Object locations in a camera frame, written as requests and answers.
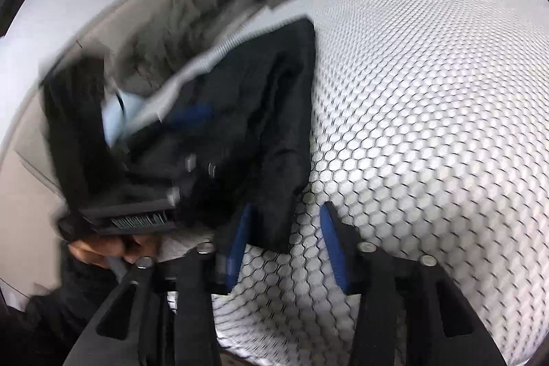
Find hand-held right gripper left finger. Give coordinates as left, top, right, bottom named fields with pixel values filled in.
left=64, top=203, right=254, bottom=366

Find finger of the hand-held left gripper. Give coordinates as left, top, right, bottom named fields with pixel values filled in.
left=40, top=57, right=108, bottom=221
left=124, top=102, right=215, bottom=212

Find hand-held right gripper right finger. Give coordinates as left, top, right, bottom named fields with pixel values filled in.
left=319, top=203, right=509, bottom=366

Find black pants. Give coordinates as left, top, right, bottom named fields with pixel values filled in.
left=124, top=18, right=318, bottom=255

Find person's left forearm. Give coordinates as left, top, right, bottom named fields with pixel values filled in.
left=26, top=259, right=125, bottom=366

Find person's left hand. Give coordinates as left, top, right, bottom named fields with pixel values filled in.
left=68, top=235, right=161, bottom=270

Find light blue pillow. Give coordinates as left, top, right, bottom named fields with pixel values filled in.
left=101, top=89, right=147, bottom=148

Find beige padded headboard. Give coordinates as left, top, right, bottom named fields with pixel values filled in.
left=0, top=0, right=181, bottom=307

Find bed with white mattress cover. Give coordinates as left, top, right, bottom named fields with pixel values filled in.
left=98, top=0, right=549, bottom=366

